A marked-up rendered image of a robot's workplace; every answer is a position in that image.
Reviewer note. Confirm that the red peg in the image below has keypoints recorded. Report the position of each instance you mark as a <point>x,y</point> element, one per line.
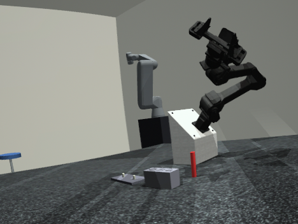
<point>193,165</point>

